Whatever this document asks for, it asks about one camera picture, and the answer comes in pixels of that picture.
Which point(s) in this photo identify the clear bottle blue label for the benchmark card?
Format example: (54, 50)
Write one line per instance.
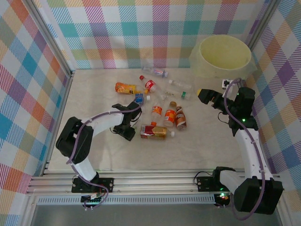
(139, 99)

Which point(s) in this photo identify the red yellow label bottle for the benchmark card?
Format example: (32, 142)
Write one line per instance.
(152, 131)

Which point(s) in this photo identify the orange yellow juice bottle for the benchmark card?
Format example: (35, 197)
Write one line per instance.
(125, 87)

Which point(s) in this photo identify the brown drink bottle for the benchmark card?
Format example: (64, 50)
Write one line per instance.
(181, 118)

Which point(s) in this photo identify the orange label bottle brown cap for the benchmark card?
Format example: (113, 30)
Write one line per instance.
(169, 115)

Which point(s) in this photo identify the pale yellow lined bin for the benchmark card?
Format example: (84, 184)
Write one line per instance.
(223, 54)

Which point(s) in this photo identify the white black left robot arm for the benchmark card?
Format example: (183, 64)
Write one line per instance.
(105, 120)

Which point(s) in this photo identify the clear bottle white cap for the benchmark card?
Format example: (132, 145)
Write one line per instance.
(181, 84)

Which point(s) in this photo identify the red cola bottle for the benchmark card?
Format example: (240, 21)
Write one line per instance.
(149, 84)

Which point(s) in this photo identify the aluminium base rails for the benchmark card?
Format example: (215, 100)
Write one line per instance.
(152, 181)

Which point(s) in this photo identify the clear bottle purple label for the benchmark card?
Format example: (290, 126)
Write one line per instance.
(156, 71)

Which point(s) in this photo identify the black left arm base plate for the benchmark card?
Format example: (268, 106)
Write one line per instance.
(108, 183)

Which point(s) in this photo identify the aluminium side rail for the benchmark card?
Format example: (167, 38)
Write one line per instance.
(58, 117)

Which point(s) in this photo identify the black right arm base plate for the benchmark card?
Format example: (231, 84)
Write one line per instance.
(203, 183)

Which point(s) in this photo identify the aluminium frame post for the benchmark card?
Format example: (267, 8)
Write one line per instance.
(53, 38)
(263, 23)

